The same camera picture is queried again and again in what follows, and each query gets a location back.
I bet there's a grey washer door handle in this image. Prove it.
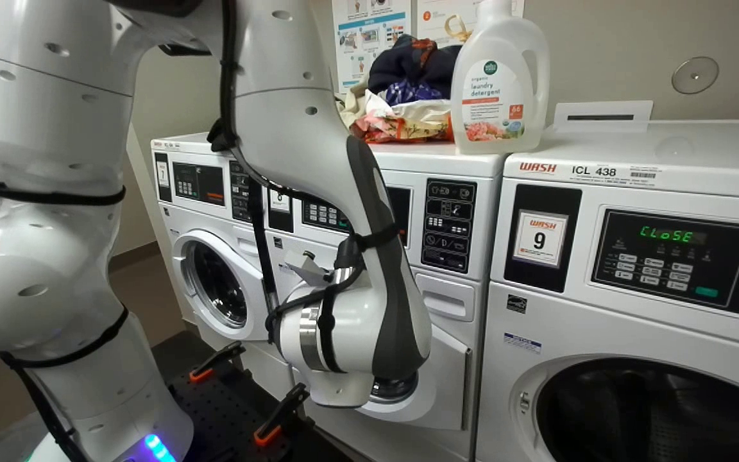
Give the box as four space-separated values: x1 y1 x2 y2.
419 277 475 321

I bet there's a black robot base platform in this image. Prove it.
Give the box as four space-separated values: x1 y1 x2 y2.
155 330 351 462

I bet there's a middle white washing machine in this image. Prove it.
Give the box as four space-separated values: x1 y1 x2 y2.
306 144 503 462

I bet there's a white washing machine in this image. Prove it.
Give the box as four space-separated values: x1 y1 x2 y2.
306 144 503 462
150 129 295 399

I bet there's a far white washing machine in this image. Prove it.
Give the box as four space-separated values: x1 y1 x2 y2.
150 129 295 399

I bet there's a near white washing machine nine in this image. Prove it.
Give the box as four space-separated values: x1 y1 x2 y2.
475 120 739 462

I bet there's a pile of mixed clothes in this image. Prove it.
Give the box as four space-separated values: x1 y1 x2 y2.
336 36 459 144

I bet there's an orange black clamp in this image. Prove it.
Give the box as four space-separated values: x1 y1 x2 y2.
187 342 246 385
253 383 309 449

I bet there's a white laundry detergent bottle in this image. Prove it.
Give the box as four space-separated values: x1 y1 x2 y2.
453 0 552 153

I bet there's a white card slot box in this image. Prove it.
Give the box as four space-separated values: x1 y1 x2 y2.
554 100 655 134

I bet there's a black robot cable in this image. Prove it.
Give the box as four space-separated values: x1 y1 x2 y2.
0 0 405 462

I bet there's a wall instruction poster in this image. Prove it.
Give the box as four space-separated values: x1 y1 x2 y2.
332 0 412 89

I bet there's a round wall cover plate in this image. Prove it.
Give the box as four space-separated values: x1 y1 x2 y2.
672 57 722 95

